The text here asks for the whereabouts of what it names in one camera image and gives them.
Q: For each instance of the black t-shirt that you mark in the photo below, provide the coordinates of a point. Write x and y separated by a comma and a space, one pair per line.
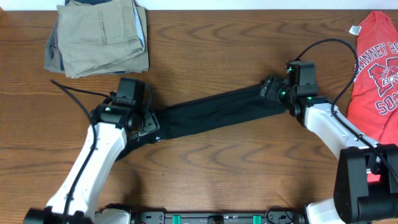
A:
208, 113

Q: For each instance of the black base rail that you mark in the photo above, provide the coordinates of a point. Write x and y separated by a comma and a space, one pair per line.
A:
273, 215

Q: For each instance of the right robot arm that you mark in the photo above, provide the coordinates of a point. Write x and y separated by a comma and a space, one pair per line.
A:
366, 180

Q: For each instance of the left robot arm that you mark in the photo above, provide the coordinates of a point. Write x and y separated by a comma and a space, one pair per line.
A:
76, 201

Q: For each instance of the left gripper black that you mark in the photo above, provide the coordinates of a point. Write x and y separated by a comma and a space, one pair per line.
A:
149, 125

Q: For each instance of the folded grey garment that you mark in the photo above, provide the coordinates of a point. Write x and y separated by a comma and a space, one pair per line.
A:
52, 55

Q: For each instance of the folded khaki trousers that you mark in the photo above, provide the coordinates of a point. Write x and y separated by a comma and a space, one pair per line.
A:
109, 37

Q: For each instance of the red printed t-shirt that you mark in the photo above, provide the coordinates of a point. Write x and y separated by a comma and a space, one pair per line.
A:
373, 106

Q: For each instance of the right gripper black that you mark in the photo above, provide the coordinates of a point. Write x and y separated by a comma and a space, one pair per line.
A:
269, 86

